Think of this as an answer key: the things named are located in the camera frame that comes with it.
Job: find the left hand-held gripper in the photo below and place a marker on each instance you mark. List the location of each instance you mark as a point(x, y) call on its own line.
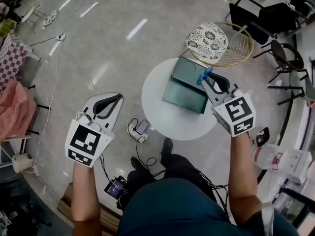
point(86, 141)

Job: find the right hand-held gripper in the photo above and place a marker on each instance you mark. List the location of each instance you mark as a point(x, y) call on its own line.
point(237, 114)

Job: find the blue scissors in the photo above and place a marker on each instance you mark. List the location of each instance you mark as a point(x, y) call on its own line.
point(199, 79)

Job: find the green storage box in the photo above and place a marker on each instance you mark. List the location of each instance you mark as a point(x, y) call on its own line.
point(187, 95)

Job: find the person's right forearm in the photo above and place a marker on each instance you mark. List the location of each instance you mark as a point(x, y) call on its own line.
point(243, 176)

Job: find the person's left forearm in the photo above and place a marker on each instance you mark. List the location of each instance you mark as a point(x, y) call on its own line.
point(85, 200)

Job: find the purple phone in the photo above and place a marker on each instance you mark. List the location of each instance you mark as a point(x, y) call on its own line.
point(142, 126)

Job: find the floral seat cushion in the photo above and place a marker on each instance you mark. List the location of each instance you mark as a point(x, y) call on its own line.
point(208, 39)

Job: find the person's left black shoe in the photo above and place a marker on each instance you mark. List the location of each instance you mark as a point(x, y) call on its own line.
point(136, 163)

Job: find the person's black shoe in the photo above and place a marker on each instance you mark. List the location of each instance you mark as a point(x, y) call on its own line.
point(167, 146)
point(136, 163)

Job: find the small white black-faced robot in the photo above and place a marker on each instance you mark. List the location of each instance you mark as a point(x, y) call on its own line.
point(262, 137)

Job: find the black round-back chair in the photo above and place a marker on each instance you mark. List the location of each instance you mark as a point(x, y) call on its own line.
point(283, 55)

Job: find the black armchair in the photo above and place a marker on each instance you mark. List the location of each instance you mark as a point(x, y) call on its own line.
point(248, 18)

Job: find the person's right black shoe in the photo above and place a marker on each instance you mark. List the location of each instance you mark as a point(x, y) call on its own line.
point(167, 146)

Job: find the grey chair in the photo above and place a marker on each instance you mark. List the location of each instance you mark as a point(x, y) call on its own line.
point(297, 82)

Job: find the black screen device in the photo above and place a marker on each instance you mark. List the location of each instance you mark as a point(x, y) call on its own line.
point(115, 187)

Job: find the clear red-printed plastic bag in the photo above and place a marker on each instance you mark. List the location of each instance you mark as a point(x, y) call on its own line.
point(268, 157)

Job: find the pink cloth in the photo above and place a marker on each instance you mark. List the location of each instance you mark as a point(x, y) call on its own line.
point(14, 112)

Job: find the person's black trousers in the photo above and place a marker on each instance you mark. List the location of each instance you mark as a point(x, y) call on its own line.
point(179, 167)

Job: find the white metal rack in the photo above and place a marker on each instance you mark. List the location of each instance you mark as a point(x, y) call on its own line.
point(14, 138)

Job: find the purple checkered cloth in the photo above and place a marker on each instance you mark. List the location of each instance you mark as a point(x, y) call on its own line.
point(12, 60)

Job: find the white round side table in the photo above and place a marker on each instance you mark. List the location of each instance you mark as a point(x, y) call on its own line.
point(28, 13)

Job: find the person's teal shirt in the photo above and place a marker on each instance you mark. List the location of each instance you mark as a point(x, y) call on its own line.
point(187, 210)

